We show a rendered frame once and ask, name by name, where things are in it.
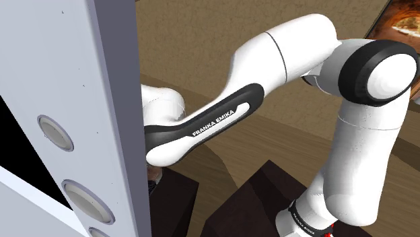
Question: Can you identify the dark brown block furniture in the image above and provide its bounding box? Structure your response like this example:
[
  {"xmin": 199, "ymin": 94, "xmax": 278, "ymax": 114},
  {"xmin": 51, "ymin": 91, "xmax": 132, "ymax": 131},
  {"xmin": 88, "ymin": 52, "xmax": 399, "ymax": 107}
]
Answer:
[{"xmin": 148, "ymin": 166, "xmax": 201, "ymax": 237}]

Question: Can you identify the white appliance with round knobs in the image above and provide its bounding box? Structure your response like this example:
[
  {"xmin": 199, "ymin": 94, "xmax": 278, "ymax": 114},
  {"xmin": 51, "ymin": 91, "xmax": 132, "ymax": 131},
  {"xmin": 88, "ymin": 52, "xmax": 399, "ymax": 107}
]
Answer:
[{"xmin": 0, "ymin": 0, "xmax": 153, "ymax": 237}]

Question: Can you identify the framed wall picture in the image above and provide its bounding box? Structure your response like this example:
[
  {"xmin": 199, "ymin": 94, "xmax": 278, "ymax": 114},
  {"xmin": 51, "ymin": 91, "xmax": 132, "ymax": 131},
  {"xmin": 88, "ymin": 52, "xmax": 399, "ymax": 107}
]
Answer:
[{"xmin": 363, "ymin": 0, "xmax": 420, "ymax": 106}]

